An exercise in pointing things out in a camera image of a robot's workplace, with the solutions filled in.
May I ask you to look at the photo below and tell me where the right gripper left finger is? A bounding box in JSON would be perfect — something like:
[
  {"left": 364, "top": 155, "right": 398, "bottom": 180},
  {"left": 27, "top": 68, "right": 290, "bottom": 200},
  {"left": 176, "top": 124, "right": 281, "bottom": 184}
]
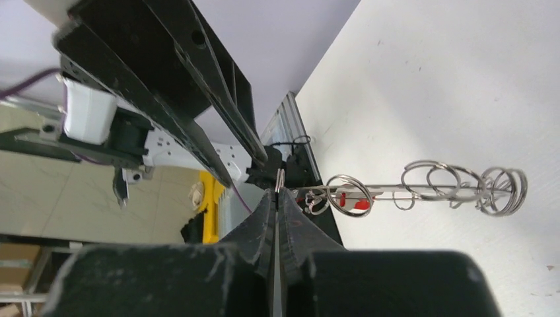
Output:
[{"left": 44, "top": 191, "right": 274, "bottom": 316}]

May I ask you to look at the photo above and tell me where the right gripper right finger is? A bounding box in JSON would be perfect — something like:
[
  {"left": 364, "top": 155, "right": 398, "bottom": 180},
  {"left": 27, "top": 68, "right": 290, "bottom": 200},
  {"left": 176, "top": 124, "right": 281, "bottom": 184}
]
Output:
[{"left": 277, "top": 189, "right": 500, "bottom": 316}]

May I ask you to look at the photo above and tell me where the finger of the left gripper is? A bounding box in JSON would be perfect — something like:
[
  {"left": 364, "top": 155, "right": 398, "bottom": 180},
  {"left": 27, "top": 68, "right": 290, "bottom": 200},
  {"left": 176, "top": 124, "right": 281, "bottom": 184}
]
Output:
[
  {"left": 53, "top": 20, "right": 233, "bottom": 188},
  {"left": 69, "top": 1, "right": 268, "bottom": 166}
]

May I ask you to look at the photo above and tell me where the red tagged key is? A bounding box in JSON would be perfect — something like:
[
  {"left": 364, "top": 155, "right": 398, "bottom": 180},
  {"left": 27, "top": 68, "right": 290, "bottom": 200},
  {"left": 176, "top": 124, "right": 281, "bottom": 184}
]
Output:
[{"left": 335, "top": 191, "right": 372, "bottom": 213}]

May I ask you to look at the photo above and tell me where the metal key ring disc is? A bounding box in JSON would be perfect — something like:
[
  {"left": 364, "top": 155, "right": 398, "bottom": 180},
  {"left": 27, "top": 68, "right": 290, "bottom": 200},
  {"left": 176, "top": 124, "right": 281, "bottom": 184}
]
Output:
[{"left": 289, "top": 160, "right": 528, "bottom": 218}]

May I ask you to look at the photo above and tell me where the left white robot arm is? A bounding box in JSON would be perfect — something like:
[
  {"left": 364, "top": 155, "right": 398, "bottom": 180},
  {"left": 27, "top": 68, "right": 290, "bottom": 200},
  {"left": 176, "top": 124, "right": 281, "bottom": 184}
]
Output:
[{"left": 53, "top": 1, "right": 267, "bottom": 186}]

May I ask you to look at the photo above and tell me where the yellow object in background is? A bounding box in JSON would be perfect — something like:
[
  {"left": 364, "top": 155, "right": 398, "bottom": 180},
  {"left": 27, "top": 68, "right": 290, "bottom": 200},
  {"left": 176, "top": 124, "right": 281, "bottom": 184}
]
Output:
[{"left": 185, "top": 171, "right": 225, "bottom": 244}]

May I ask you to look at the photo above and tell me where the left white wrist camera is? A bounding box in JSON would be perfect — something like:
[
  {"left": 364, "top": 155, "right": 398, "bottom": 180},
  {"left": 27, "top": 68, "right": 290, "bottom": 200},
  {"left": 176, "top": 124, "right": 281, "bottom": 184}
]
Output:
[{"left": 63, "top": 78, "right": 118, "bottom": 145}]

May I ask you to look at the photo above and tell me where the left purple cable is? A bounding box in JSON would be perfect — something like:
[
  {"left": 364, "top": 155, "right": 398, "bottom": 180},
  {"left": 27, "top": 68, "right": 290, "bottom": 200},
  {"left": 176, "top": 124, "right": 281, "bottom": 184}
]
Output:
[{"left": 0, "top": 67, "right": 62, "bottom": 99}]

